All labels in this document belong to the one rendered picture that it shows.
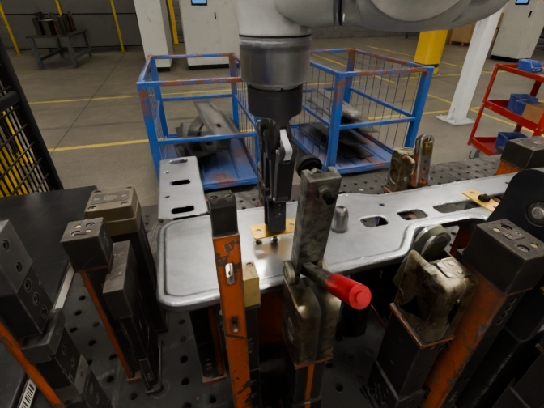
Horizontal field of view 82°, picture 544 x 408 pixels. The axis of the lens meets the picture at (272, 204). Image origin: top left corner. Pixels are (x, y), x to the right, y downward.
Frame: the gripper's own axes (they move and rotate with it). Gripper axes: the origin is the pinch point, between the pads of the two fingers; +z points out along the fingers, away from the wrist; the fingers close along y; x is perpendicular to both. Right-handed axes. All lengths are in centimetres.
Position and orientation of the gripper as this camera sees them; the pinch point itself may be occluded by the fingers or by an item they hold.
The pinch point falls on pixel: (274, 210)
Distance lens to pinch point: 52.7
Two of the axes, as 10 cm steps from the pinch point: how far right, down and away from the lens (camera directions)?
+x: -9.6, 1.5, -2.3
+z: 0.0, 8.4, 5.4
